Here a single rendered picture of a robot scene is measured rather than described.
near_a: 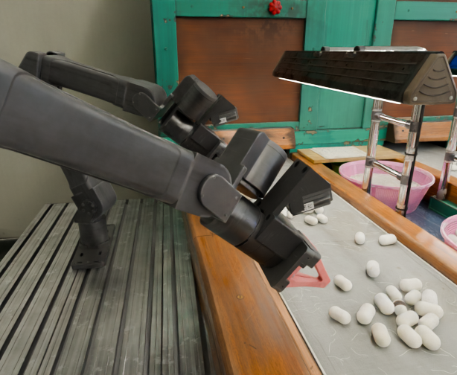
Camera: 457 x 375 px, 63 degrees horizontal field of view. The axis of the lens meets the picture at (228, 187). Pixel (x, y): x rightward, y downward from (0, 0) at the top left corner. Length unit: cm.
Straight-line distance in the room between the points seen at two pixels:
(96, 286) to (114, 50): 145
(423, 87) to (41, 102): 49
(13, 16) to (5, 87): 189
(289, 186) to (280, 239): 6
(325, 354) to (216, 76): 96
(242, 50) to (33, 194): 147
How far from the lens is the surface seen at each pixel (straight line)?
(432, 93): 62
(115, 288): 80
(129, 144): 32
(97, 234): 92
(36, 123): 29
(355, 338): 58
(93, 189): 86
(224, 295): 59
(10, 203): 236
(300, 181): 44
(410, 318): 62
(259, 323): 54
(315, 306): 62
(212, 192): 37
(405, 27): 155
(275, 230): 44
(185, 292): 76
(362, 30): 146
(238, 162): 42
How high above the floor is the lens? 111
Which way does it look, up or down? 20 degrees down
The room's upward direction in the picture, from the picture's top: straight up
